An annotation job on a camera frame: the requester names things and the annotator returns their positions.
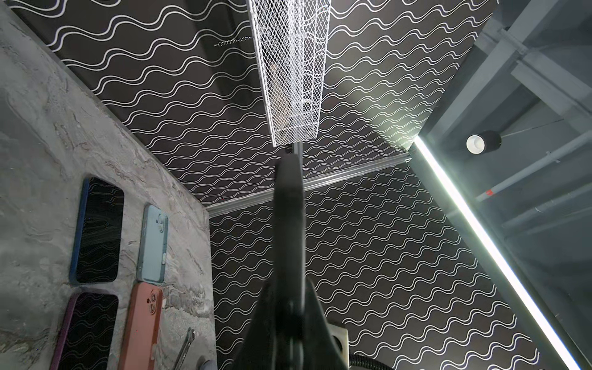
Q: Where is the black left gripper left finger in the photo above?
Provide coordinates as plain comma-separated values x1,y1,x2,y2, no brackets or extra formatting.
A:
232,279,275,369

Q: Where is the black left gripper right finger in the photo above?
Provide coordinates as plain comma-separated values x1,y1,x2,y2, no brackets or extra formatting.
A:
303,280,348,370

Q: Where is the pink phone case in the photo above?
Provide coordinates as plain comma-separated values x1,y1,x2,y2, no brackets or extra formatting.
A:
119,282,163,369

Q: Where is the light blue phone case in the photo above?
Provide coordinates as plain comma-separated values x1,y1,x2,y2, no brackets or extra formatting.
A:
137,203,169,285

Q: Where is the phone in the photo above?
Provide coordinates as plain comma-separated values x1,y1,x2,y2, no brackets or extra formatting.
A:
50,291,119,369

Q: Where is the black smartphone green case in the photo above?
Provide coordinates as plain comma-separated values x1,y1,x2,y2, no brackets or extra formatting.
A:
69,176,125,285

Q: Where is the purple round object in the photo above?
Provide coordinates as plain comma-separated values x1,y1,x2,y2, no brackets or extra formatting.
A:
198,360,217,370

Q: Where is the white LED light strip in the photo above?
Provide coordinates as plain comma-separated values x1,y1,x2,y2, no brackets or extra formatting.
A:
414,137,591,369

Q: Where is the round ceiling spot lamp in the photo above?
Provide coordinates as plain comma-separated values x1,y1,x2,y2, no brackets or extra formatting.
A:
466,130,502,155

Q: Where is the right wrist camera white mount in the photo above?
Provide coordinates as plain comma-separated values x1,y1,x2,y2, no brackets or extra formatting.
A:
328,324,349,360

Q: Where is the white wire mesh basket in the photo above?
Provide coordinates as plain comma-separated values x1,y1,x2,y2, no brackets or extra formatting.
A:
247,0,331,146

